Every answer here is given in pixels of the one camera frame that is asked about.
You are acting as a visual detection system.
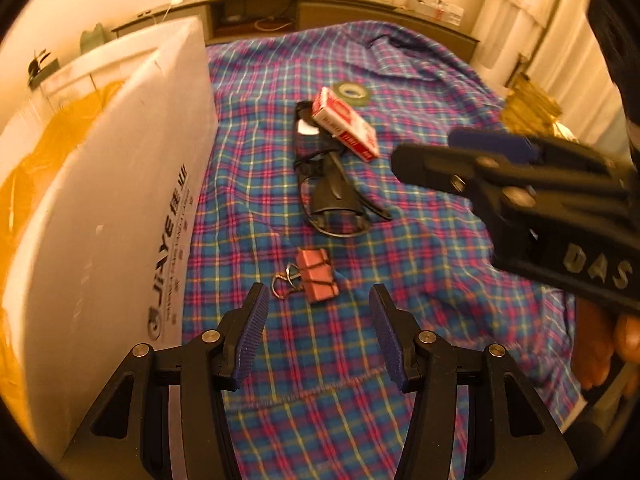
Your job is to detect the white trash bin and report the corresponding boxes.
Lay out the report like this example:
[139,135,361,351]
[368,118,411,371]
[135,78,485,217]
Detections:
[27,49,60,91]

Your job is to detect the gold foil bag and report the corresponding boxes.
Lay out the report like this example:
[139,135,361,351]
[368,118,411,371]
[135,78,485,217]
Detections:
[551,122,579,143]

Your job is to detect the white foam box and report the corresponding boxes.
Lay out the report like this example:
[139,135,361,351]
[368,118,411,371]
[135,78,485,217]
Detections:
[1,18,217,462]

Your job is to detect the green plastic chair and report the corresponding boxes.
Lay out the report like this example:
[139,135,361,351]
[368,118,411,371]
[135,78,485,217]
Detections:
[79,23,113,55]

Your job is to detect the pink binder clip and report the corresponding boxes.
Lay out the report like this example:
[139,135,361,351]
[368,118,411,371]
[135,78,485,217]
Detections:
[270,248,340,306]

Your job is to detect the red staples box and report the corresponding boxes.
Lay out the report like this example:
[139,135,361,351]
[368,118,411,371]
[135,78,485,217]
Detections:
[311,87,380,162]

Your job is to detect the black glasses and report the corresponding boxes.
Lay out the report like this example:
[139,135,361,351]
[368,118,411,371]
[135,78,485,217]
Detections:
[292,101,392,238]

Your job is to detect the white storage box on cabinet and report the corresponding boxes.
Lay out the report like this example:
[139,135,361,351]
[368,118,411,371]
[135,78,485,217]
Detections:
[405,0,464,27]

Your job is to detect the beige curtain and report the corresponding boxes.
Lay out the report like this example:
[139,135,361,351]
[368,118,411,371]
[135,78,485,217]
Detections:
[521,0,628,157]

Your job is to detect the blue plaid shirt cloth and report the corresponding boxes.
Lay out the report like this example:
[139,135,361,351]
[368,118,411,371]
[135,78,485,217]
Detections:
[182,21,579,479]

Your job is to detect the green tape roll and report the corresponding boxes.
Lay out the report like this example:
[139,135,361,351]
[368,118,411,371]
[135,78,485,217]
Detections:
[332,81,371,107]

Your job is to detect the grey tv cabinet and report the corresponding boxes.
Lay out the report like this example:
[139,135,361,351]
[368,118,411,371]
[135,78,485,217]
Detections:
[112,0,478,63]

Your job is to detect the white floor air conditioner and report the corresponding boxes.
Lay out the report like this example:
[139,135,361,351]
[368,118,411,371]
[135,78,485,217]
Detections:
[472,0,555,72]

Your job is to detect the person right hand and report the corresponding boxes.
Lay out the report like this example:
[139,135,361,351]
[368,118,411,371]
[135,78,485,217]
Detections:
[570,298,640,391]

